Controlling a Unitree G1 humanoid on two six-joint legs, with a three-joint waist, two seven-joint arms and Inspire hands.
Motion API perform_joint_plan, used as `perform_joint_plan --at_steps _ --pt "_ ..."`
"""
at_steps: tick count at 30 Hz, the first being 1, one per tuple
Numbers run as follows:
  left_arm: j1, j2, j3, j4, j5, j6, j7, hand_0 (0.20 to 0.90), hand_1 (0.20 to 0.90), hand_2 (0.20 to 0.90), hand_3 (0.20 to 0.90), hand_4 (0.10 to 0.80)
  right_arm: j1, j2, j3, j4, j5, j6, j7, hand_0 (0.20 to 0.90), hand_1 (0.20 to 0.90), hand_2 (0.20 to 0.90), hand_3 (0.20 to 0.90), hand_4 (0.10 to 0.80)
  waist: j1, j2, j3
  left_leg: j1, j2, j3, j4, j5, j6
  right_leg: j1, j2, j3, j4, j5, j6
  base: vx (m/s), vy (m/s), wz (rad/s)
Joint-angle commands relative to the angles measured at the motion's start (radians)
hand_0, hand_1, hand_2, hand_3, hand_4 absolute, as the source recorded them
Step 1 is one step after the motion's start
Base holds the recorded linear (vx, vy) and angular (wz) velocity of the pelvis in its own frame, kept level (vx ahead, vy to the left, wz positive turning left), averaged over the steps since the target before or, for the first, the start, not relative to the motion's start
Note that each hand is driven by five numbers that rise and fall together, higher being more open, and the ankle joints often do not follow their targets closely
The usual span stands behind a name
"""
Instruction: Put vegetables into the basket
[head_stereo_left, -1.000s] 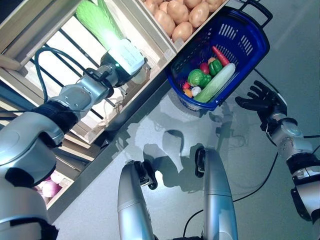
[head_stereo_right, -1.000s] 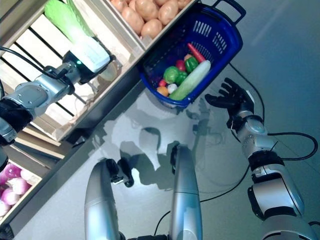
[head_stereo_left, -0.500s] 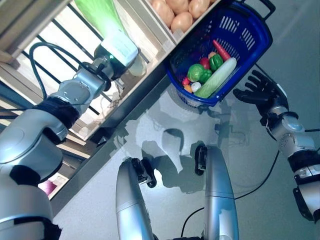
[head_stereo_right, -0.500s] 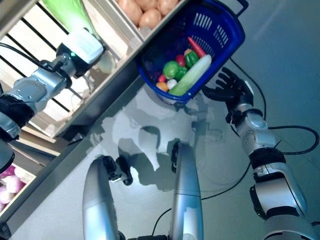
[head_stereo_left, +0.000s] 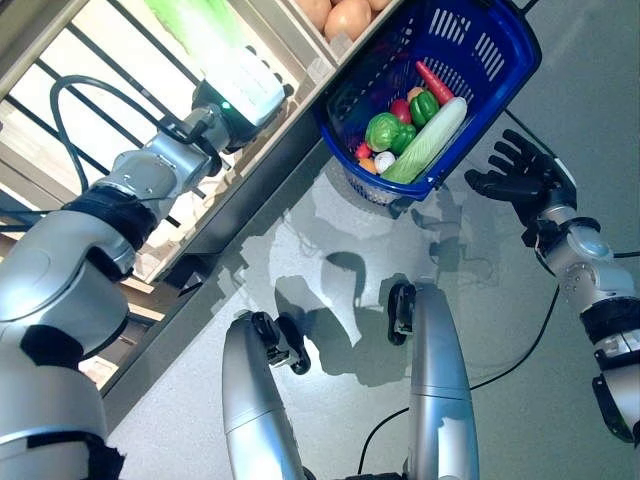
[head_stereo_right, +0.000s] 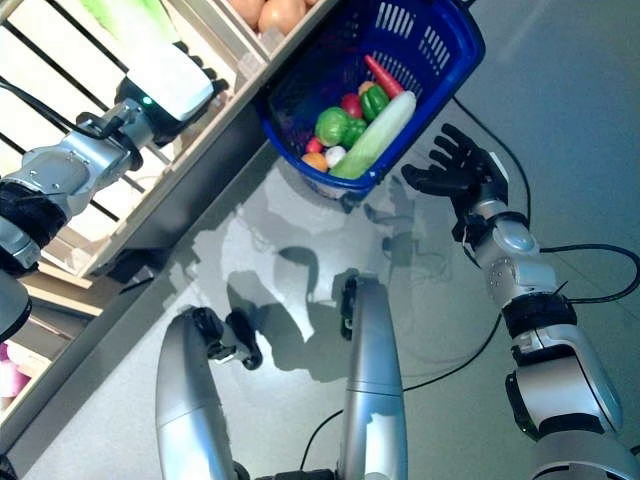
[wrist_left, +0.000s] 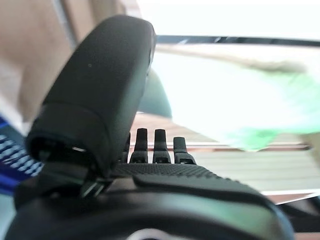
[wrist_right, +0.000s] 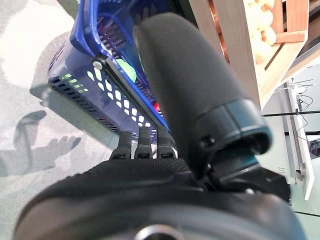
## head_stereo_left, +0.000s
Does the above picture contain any red chili pepper toy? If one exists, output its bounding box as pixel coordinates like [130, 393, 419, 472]
[415, 59, 456, 104]

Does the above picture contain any red tomato toy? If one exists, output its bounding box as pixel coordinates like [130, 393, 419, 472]
[389, 98, 414, 126]

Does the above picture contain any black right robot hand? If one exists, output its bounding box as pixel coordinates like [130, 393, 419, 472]
[463, 128, 579, 229]

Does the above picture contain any blue plastic shopping basket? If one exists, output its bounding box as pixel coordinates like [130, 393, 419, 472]
[312, 0, 544, 206]

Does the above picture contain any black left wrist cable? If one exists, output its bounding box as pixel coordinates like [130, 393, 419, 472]
[48, 74, 201, 194]

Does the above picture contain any small green lettuce toy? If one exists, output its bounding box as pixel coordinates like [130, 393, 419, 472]
[364, 112, 417, 154]

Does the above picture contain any long black floor cable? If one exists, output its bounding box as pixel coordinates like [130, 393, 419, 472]
[357, 284, 561, 480]

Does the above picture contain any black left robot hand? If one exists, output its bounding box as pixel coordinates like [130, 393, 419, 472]
[192, 44, 297, 154]

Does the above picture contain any small green pepper toy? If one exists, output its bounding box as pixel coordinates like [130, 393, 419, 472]
[409, 89, 441, 127]

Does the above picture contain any napa cabbage toy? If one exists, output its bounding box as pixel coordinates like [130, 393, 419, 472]
[144, 0, 289, 126]
[380, 96, 469, 185]

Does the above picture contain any silver left robot leg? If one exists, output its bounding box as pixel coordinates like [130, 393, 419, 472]
[222, 309, 314, 480]

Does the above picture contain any wooden display shelf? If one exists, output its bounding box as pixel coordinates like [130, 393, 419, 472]
[0, 0, 346, 431]

